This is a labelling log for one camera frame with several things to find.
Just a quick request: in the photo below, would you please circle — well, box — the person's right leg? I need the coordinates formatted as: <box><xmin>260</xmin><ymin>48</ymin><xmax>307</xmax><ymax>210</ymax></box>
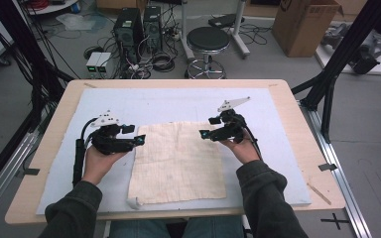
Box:
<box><xmin>185</xmin><ymin>216</ymin><xmax>246</xmax><ymax>238</ymax></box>

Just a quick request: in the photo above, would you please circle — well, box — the flat black case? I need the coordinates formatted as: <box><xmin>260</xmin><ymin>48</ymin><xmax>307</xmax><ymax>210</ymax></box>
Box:
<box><xmin>207</xmin><ymin>13</ymin><xmax>246</xmax><ymax>30</ymax></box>

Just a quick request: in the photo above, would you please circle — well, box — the white power supply box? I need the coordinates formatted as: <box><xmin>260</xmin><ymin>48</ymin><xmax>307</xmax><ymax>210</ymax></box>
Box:
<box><xmin>85</xmin><ymin>52</ymin><xmax>102</xmax><ymax>75</ymax></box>
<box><xmin>96</xmin><ymin>52</ymin><xmax>114</xmax><ymax>75</ymax></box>

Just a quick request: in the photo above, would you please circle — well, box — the aluminium rail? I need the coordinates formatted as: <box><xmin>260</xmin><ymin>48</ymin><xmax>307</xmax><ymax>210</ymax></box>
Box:
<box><xmin>0</xmin><ymin>132</ymin><xmax>41</xmax><ymax>227</ymax></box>
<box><xmin>299</xmin><ymin>98</ymin><xmax>373</xmax><ymax>238</ymax></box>

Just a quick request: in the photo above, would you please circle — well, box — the person's leg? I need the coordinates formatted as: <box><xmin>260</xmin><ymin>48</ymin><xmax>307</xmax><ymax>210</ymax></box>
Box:
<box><xmin>185</xmin><ymin>216</ymin><xmax>246</xmax><ymax>238</ymax></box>
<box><xmin>108</xmin><ymin>217</ymin><xmax>173</xmax><ymax>238</ymax></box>

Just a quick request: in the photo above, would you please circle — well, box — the person's left leg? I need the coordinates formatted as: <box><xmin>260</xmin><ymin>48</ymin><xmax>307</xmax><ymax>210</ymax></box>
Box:
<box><xmin>108</xmin><ymin>217</ymin><xmax>173</xmax><ymax>238</ymax></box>

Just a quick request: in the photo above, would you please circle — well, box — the black frame with cables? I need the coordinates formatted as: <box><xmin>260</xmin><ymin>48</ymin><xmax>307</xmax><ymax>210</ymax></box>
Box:
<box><xmin>0</xmin><ymin>0</ymin><xmax>75</xmax><ymax>199</ymax></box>

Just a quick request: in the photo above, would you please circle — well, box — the black round stool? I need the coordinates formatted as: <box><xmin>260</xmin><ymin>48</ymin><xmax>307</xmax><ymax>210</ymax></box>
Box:
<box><xmin>186</xmin><ymin>26</ymin><xmax>231</xmax><ymax>80</ymax></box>

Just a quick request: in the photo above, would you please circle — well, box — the black metal frame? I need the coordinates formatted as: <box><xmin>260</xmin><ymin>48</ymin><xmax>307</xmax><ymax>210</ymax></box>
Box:
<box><xmin>291</xmin><ymin>0</ymin><xmax>381</xmax><ymax>144</ymax></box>

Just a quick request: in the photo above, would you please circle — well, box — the large black computer tower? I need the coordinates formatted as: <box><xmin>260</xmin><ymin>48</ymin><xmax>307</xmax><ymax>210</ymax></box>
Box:
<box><xmin>113</xmin><ymin>8</ymin><xmax>145</xmax><ymax>63</ymax></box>

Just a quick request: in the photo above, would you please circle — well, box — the person's right hand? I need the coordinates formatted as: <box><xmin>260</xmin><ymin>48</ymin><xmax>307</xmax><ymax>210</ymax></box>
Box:
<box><xmin>218</xmin><ymin>130</ymin><xmax>262</xmax><ymax>166</ymax></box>

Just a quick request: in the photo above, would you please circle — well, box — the brown cardboard box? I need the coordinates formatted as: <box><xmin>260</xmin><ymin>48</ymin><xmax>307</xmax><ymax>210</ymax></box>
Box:
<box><xmin>272</xmin><ymin>0</ymin><xmax>343</xmax><ymax>58</ymax></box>

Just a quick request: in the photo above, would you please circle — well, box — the clear plastic bag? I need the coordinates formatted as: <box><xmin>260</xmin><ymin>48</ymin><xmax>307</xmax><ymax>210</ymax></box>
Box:
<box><xmin>56</xmin><ymin>13</ymin><xmax>97</xmax><ymax>33</ymax></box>

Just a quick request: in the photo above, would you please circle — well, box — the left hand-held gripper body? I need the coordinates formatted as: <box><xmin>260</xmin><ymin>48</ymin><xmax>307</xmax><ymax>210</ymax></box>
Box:
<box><xmin>90</xmin><ymin>110</ymin><xmax>136</xmax><ymax>156</ymax></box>

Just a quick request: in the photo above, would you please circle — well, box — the cream printed cloth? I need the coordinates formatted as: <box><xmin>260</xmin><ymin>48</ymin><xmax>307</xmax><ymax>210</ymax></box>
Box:
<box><xmin>127</xmin><ymin>120</ymin><xmax>227</xmax><ymax>210</ymax></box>

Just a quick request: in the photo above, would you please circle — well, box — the white board with devices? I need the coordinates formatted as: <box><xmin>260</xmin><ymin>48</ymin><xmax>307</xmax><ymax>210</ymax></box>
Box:
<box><xmin>315</xmin><ymin>22</ymin><xmax>381</xmax><ymax>77</ymax></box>

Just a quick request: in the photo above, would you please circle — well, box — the thick black cable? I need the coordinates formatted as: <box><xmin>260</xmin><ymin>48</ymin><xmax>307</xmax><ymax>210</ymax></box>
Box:
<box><xmin>72</xmin><ymin>118</ymin><xmax>98</xmax><ymax>186</ymax></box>

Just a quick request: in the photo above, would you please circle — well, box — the person's left hand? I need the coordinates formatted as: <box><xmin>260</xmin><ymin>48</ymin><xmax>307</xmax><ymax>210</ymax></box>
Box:
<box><xmin>82</xmin><ymin>147</ymin><xmax>128</xmax><ymax>184</ymax></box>

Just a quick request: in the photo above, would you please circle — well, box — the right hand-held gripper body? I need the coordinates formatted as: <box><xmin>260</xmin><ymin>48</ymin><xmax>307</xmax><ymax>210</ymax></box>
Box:
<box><xmin>210</xmin><ymin>96</ymin><xmax>251</xmax><ymax>144</ymax></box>

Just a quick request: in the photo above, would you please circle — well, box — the coil of black cables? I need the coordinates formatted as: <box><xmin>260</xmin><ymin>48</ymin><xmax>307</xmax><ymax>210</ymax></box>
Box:
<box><xmin>151</xmin><ymin>52</ymin><xmax>177</xmax><ymax>73</ymax></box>

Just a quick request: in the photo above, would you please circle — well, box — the small black computer tower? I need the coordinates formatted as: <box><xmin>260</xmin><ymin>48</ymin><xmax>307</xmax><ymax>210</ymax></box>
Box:
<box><xmin>143</xmin><ymin>5</ymin><xmax>163</xmax><ymax>51</ymax></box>

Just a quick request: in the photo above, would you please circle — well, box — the light blue table mat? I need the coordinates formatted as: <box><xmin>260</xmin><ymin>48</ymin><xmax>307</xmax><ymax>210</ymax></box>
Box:
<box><xmin>36</xmin><ymin>87</ymin><xmax>312</xmax><ymax>216</ymax></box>

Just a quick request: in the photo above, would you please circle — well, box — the thin black cable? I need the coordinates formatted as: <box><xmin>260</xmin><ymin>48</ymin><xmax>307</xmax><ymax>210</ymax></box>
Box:
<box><xmin>244</xmin><ymin>125</ymin><xmax>262</xmax><ymax>162</ymax></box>

